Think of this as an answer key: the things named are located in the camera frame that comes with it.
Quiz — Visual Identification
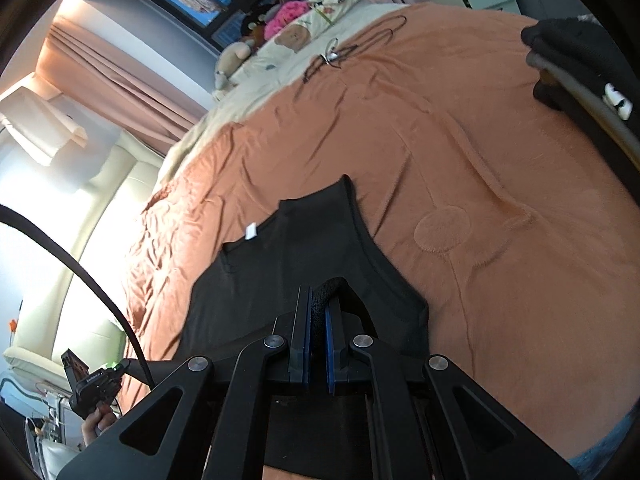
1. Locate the black sleeveless shirt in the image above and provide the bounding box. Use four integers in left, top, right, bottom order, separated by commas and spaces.
175, 176, 430, 479

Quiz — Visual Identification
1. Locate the stack of folded clothes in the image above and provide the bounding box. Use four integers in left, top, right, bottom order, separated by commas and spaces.
526, 51, 639, 169

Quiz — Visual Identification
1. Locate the person's left hand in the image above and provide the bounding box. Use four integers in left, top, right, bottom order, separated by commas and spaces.
81, 402, 117, 446

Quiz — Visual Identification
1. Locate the white padded headboard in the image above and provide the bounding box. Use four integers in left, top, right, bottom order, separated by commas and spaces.
3, 132, 162, 389

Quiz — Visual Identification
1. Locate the orange brown bed blanket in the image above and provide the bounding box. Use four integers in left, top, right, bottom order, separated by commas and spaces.
124, 3, 639, 458

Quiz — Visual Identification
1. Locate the blue cartoon bed sheet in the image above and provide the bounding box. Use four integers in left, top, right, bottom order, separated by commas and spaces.
568, 406, 638, 479

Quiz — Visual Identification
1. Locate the pink curtain left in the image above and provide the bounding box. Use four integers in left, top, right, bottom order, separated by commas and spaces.
36, 18, 206, 155

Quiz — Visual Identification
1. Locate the beige plush toy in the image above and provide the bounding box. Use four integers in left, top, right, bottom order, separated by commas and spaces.
214, 38, 255, 91

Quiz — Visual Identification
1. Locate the pink plush toy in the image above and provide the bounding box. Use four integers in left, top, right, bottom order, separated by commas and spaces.
264, 0, 310, 40

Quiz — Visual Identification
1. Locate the folded black top shirt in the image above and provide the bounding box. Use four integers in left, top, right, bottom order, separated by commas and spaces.
521, 18, 639, 134

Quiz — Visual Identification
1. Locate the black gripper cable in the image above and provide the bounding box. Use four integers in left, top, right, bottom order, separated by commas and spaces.
0, 202, 155, 388

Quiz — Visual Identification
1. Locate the black cable on bed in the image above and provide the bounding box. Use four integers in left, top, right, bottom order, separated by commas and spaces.
302, 14, 408, 85

